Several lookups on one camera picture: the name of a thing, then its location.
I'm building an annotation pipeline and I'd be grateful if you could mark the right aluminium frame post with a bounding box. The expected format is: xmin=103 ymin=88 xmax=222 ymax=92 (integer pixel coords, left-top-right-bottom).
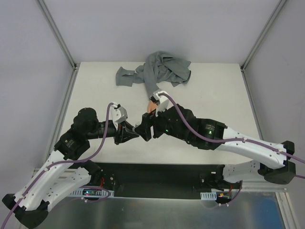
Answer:
xmin=240 ymin=0 xmax=289 ymax=71

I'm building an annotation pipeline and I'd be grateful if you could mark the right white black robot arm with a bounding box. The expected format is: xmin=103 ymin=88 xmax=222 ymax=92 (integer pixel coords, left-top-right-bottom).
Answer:
xmin=134 ymin=105 xmax=296 ymax=188

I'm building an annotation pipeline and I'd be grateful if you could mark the purple cable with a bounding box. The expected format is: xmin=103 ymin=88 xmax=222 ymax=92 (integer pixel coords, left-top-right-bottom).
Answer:
xmin=158 ymin=93 xmax=305 ymax=179
xmin=5 ymin=102 xmax=120 ymax=229

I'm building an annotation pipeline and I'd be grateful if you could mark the mannequin hand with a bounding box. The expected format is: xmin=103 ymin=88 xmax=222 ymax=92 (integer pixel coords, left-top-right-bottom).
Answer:
xmin=147 ymin=101 xmax=157 ymax=113

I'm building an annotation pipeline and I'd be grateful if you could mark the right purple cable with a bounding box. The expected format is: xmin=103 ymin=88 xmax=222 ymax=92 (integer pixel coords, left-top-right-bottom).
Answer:
xmin=158 ymin=93 xmax=305 ymax=179

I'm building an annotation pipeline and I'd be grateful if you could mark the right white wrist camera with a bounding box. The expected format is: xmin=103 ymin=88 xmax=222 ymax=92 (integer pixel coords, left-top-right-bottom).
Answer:
xmin=150 ymin=89 xmax=169 ymax=117

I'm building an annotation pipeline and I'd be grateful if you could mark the left aluminium frame post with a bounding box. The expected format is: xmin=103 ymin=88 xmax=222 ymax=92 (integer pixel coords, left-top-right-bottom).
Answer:
xmin=35 ymin=0 xmax=81 ymax=70

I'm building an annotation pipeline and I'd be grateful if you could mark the aluminium frame post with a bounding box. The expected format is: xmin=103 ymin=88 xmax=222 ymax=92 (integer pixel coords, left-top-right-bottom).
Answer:
xmin=35 ymin=0 xmax=81 ymax=70
xmin=240 ymin=0 xmax=289 ymax=71

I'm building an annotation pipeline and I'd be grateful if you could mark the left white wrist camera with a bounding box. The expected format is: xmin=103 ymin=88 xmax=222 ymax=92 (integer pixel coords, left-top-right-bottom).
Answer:
xmin=110 ymin=103 xmax=128 ymax=130

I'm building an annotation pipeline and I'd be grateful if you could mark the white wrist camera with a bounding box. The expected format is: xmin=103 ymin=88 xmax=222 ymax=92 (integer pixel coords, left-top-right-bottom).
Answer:
xmin=110 ymin=103 xmax=128 ymax=130
xmin=150 ymin=89 xmax=169 ymax=117

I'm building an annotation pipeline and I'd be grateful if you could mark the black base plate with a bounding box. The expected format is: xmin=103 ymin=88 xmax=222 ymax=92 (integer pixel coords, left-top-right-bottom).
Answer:
xmin=83 ymin=163 xmax=241 ymax=198

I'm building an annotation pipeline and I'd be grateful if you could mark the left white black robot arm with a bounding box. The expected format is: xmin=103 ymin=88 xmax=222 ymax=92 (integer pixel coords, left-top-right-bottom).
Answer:
xmin=2 ymin=103 xmax=138 ymax=229

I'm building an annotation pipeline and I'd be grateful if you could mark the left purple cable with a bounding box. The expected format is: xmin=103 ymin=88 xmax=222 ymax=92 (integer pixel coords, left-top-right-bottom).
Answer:
xmin=5 ymin=102 xmax=120 ymax=229

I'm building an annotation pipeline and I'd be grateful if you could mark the grey crumpled shirt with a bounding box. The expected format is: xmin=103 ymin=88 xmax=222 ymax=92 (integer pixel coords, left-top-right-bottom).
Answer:
xmin=115 ymin=51 xmax=191 ymax=97

